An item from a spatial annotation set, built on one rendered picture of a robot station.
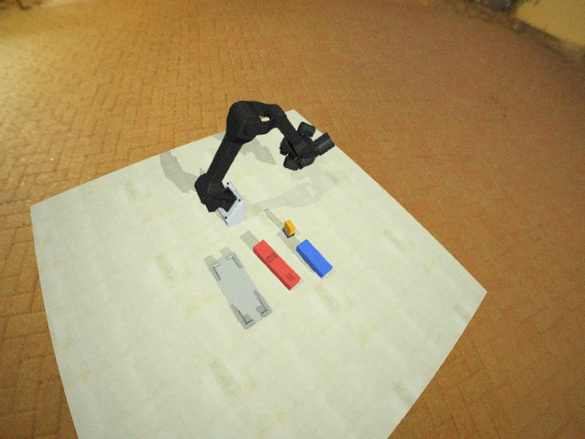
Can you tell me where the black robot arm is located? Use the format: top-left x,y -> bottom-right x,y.
194,101 -> 335,213

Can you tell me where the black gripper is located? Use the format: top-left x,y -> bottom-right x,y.
283,122 -> 315,170

